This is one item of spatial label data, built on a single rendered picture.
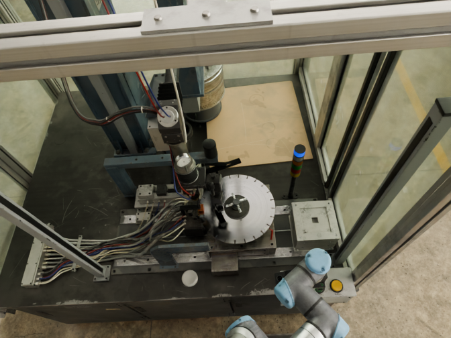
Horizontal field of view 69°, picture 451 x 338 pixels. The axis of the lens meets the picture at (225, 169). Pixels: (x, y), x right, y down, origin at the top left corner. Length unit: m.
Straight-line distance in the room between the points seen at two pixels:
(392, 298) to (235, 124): 1.47
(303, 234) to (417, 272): 1.24
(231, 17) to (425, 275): 2.36
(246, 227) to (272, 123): 0.76
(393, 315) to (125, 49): 2.26
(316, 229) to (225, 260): 0.41
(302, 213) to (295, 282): 0.53
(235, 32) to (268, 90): 1.78
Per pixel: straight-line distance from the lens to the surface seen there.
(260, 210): 1.44
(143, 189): 1.64
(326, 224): 1.50
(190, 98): 1.34
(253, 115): 2.00
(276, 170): 1.78
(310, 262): 1.04
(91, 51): 0.40
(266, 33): 0.37
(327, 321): 1.03
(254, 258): 1.56
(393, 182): 0.95
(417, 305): 2.50
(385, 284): 2.47
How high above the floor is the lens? 2.26
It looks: 58 degrees down
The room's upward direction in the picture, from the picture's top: 8 degrees counter-clockwise
